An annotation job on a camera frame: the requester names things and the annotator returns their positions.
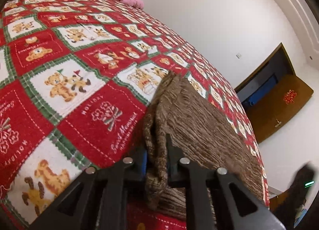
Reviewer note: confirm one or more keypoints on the red patchwork bear bedspread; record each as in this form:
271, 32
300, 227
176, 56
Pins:
76, 78

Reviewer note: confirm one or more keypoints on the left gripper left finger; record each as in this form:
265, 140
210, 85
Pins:
97, 199

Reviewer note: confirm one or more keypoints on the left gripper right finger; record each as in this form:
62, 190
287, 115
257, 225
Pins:
215, 199

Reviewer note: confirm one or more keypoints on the red double happiness decal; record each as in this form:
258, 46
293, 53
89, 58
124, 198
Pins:
289, 97

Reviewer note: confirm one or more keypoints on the white wall switch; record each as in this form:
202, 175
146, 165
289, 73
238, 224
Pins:
239, 55

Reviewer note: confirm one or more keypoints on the metal door handle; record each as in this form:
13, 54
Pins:
278, 123

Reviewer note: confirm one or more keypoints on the brown knitted sweater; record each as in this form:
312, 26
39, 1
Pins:
204, 135

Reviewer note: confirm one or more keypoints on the brown wooden door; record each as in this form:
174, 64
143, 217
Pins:
264, 113

